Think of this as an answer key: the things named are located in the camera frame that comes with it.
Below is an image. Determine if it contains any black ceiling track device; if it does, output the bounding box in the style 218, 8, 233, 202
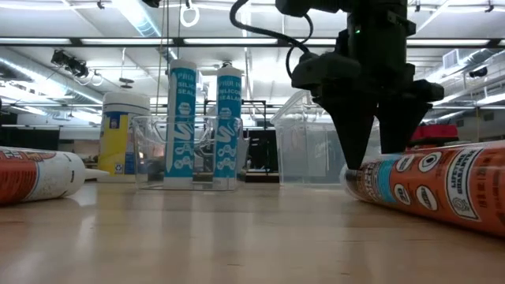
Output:
50, 48, 90, 79

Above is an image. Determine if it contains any white cable loop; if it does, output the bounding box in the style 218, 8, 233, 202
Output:
179, 0, 201, 28

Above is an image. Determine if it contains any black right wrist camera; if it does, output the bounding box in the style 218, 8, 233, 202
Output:
290, 51, 362, 92

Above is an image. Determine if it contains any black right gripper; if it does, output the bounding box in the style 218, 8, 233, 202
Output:
310, 62, 446, 171

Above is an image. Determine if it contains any shelf rack with red bins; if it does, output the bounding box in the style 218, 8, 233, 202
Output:
409, 123, 460, 148

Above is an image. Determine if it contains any large clear plastic bin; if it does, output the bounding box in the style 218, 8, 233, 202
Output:
270, 89, 382, 187

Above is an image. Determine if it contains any small clear plastic bin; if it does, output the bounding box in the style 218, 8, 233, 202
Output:
131, 114, 250, 192

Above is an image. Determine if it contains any orange sealant tube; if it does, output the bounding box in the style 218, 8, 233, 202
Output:
0, 146, 110, 206
340, 140, 505, 238

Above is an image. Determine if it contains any black camera cable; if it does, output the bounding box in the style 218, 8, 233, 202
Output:
229, 0, 316, 80

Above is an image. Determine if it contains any black overhead frame beam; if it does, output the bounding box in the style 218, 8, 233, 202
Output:
0, 36, 505, 49

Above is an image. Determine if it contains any black ceiling spotlight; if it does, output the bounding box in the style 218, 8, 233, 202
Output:
468, 65, 489, 79

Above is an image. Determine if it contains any blue silicone sealant tube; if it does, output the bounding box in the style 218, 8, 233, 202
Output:
214, 65, 245, 191
164, 58, 198, 190

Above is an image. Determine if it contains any yellow Lysol wipes canister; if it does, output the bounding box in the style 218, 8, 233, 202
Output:
96, 91, 152, 184

